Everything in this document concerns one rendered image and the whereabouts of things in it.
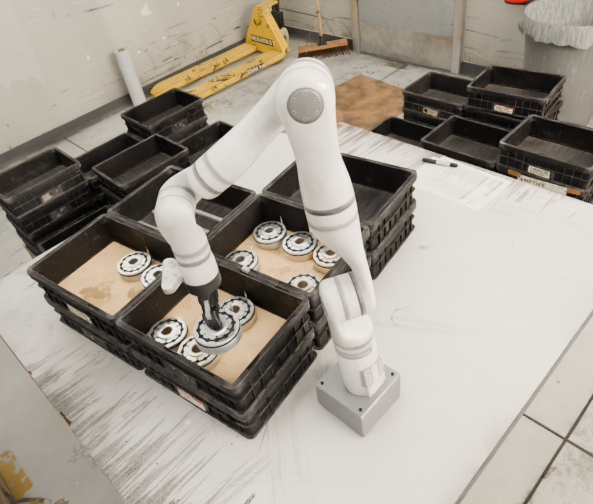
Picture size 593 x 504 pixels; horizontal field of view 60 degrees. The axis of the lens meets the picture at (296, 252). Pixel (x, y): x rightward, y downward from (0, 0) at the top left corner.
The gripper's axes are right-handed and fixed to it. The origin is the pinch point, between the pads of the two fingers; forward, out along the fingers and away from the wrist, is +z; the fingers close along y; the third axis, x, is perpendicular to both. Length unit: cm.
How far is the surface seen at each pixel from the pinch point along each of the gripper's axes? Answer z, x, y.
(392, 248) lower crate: 27, -52, 39
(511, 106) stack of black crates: 46, -143, 143
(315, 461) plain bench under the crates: 30.3, -15.1, -21.9
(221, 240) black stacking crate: 10.6, -0.6, 40.0
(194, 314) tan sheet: 17.3, 9.4, 19.2
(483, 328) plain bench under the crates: 30, -66, 5
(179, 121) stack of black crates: 47, 25, 200
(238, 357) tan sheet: 17.3, -1.5, 1.7
